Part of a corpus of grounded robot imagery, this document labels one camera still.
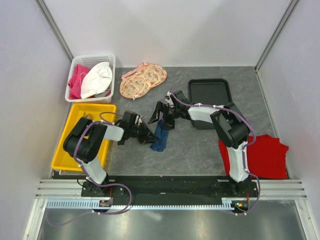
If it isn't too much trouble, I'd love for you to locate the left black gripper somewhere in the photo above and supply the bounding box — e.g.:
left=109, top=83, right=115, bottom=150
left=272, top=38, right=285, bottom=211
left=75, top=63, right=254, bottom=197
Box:
left=129, top=121, right=160, bottom=145

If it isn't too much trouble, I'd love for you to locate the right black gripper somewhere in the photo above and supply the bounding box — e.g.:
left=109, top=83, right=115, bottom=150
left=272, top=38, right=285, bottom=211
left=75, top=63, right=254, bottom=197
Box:
left=148, top=101, right=180, bottom=131

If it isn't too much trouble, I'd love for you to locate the blue paper napkin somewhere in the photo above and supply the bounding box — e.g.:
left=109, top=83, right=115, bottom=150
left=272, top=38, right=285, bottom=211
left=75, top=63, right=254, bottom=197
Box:
left=150, top=120, right=170, bottom=152

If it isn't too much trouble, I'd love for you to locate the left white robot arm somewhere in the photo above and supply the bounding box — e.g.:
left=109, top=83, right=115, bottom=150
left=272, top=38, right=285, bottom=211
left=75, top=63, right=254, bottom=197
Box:
left=63, top=110, right=159, bottom=197

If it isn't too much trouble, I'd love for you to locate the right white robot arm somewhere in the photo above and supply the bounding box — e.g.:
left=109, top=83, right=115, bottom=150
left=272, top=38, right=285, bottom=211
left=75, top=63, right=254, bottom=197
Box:
left=148, top=90, right=251, bottom=197

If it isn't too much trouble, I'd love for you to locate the patterned peach oven mitt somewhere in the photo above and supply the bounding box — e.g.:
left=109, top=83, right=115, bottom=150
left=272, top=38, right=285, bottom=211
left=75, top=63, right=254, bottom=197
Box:
left=119, top=62, right=168, bottom=100

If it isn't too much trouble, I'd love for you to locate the yellow plastic bin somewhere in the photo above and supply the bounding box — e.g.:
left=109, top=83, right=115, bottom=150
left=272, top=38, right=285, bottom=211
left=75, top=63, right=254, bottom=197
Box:
left=51, top=103, right=117, bottom=172

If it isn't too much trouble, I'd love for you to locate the black plastic tray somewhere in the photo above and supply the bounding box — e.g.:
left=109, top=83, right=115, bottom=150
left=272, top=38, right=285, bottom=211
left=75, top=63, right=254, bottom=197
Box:
left=187, top=78, right=236, bottom=130

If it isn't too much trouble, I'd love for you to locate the white cloth cap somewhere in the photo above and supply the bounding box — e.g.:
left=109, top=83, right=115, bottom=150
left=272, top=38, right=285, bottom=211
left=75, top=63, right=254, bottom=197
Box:
left=80, top=61, right=113, bottom=99

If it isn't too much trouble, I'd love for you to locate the white perforated basket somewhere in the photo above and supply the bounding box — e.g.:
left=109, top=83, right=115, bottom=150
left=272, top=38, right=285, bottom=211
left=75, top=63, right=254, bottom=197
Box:
left=65, top=53, right=116, bottom=104

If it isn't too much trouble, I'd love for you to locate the pink cloth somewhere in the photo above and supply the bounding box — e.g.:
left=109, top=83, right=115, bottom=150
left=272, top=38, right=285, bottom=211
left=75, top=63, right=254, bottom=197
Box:
left=68, top=64, right=91, bottom=100

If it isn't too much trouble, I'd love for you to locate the red folded cloth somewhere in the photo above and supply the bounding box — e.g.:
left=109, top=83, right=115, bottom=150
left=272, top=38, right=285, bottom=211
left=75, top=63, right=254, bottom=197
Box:
left=218, top=134, right=289, bottom=183

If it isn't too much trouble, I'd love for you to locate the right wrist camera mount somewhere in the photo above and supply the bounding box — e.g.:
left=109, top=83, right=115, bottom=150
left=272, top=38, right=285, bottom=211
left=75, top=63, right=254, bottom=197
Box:
left=164, top=91, right=175, bottom=108

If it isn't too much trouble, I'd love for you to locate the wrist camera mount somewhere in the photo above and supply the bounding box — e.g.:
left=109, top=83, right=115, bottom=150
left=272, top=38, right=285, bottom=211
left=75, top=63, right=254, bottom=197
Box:
left=164, top=91, right=175, bottom=108
left=135, top=114, right=143, bottom=126

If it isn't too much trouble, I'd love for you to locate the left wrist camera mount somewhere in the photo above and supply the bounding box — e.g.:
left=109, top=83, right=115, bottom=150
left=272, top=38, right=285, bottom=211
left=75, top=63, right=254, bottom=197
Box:
left=135, top=114, right=143, bottom=126

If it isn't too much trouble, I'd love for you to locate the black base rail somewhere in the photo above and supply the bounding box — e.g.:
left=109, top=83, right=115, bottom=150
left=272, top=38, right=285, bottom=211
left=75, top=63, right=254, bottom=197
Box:
left=81, top=175, right=259, bottom=205

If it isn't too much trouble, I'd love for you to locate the white toothed cable duct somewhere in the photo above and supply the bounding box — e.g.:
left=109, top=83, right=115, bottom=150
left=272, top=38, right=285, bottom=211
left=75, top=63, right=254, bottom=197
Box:
left=46, top=199, right=236, bottom=211

